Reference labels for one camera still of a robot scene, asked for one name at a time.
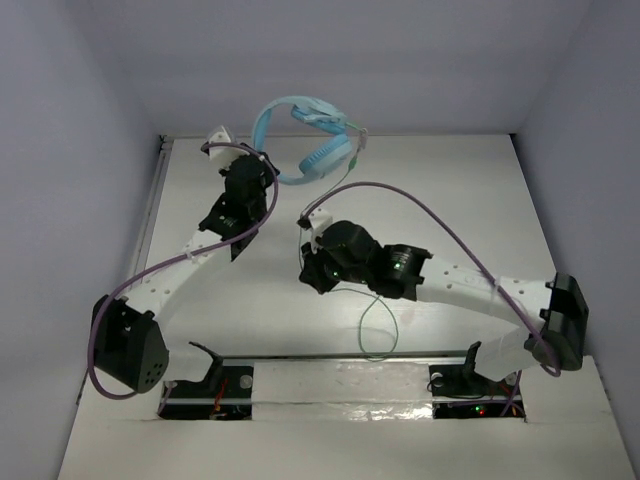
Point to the white front board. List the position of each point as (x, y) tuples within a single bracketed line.
[(569, 433)]

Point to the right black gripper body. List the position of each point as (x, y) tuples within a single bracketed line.
[(353, 274)]

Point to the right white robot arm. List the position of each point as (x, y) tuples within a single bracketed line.
[(550, 317)]

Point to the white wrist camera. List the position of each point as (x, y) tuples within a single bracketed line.
[(217, 147), (316, 222)]

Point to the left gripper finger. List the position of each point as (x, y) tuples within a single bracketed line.
[(269, 165), (250, 150)]

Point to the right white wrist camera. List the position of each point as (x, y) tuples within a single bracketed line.
[(316, 222)]

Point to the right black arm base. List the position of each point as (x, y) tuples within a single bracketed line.
[(459, 392)]

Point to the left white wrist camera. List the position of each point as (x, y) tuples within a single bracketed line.
[(217, 147)]

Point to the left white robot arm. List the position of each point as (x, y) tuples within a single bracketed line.
[(127, 353)]

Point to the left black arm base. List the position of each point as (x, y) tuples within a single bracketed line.
[(224, 393)]

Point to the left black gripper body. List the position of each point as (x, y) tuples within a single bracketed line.
[(255, 163)]

